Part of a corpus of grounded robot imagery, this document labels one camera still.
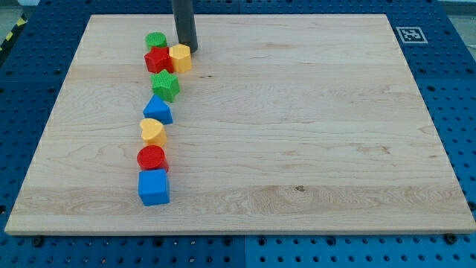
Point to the yellow hexagon block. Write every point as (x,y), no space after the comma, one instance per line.
(181,58)

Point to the light wooden board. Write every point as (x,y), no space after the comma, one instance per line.
(308,124)

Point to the blue triangle block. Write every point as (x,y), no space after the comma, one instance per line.
(157,109)

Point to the yellow heart block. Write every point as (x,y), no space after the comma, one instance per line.
(153,132)

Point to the green star block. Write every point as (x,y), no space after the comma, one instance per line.
(165,85)

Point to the red cylinder block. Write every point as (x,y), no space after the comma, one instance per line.
(152,157)

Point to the blue cube block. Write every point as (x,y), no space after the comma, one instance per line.
(153,187)

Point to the red star block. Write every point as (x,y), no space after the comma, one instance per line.
(158,59)

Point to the green cylinder block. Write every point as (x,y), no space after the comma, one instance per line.
(155,39)

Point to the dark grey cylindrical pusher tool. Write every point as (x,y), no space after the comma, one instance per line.
(183,14)

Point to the white fiducial marker tag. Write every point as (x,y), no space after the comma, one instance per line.
(411,35)

